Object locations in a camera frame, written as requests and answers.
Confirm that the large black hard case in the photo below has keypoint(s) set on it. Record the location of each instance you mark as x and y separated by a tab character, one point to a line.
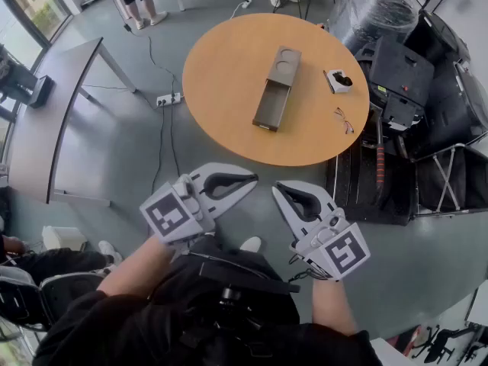
453	101

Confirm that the person's black clothing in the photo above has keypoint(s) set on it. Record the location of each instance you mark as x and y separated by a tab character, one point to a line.
114	334

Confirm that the black bag with metal frame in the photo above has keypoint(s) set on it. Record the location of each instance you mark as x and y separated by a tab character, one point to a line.
450	181

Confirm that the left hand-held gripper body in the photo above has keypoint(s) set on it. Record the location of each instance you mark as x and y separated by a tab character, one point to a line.
167	212

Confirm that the thin-framed eyeglasses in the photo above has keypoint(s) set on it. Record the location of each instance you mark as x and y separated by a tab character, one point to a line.
345	122

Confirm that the plastic-wrapped black roll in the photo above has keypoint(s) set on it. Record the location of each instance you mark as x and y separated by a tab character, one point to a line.
371	11

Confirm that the brown box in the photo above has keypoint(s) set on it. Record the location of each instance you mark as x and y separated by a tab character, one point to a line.
284	65

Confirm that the person's left forearm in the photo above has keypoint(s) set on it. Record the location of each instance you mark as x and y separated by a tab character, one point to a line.
137	271

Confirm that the black chest harness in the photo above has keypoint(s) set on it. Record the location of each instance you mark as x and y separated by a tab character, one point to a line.
236	299

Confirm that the white tray with black device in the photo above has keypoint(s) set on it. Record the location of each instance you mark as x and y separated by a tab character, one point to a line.
338	81

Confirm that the grey curved desk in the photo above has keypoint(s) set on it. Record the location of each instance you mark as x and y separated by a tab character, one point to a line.
45	128

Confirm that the black ribbed floor case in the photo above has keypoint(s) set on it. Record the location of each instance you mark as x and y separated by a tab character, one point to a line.
362	181

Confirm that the small white power strip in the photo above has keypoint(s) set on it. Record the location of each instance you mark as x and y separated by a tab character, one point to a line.
246	3

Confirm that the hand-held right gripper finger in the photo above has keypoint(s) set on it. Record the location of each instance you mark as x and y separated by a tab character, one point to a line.
286	212
314	194

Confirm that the black equipment case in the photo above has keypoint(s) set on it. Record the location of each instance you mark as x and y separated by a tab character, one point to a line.
400	78

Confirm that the person's right forearm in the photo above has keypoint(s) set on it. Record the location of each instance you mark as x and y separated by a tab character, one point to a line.
331	307

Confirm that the brown drawer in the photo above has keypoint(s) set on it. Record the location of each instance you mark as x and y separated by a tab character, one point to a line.
271	107

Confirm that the grey office chair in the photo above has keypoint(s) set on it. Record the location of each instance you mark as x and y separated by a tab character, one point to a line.
34	299

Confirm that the black box on desk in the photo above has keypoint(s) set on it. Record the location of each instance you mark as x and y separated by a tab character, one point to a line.
41	92

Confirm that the white waste bin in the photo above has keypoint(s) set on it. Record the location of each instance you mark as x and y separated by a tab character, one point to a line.
63	238

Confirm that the person's white shoe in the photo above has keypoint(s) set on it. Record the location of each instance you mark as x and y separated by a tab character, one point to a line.
251	243

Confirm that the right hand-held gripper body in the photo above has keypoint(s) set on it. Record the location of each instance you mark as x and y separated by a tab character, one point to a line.
343	255

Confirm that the black office chair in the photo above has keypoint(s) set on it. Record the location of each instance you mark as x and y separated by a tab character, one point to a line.
442	343

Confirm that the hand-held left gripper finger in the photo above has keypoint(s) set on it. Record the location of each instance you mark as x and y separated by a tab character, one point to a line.
228	202
228	168

